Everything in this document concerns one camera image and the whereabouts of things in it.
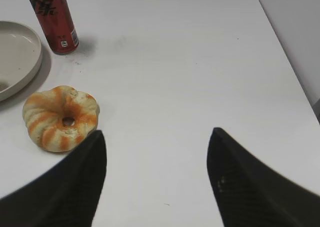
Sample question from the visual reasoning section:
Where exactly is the orange striped bread ring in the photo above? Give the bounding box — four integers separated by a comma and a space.
22, 85, 101, 153

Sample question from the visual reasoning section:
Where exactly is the beige ceramic plate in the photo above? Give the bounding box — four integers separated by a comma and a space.
0, 20, 43, 101

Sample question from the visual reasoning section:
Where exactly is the red soda can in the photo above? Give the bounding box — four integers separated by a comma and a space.
29, 0, 79, 55

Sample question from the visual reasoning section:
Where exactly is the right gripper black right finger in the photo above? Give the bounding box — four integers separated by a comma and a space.
206, 127, 320, 227

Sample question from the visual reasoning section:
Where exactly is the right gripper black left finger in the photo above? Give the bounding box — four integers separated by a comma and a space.
0, 130, 107, 227

